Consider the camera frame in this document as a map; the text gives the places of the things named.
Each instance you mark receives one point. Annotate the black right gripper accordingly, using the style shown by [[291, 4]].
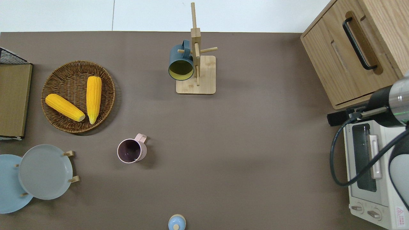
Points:
[[380, 99]]

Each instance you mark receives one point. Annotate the pink mug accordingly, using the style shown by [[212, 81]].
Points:
[[131, 150]]

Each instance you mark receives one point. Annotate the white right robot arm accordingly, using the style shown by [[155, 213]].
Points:
[[401, 172]]

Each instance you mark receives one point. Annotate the white toaster oven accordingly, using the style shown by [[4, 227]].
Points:
[[367, 198]]

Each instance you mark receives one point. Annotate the wooden drawer cabinet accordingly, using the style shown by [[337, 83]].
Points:
[[377, 38]]

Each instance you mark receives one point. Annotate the brown table mat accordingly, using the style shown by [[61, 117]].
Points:
[[239, 159]]

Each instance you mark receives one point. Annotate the wooden mug rack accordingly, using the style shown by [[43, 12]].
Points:
[[206, 80]]

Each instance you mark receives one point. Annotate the dark blue mug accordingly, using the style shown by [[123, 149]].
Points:
[[180, 68]]

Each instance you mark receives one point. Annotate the small blue round knob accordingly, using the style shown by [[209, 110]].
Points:
[[176, 222]]

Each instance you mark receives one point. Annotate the yellow corn cob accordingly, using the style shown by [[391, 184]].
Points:
[[64, 107], [94, 99]]

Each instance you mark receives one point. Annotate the wooden plate rack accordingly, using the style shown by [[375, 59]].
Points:
[[71, 153]]

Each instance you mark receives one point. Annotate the round wicker basket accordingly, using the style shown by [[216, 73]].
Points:
[[64, 80]]

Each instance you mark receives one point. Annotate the grey plate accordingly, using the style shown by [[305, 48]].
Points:
[[44, 172]]

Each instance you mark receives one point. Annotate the light blue plate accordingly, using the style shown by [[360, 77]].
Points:
[[9, 188]]

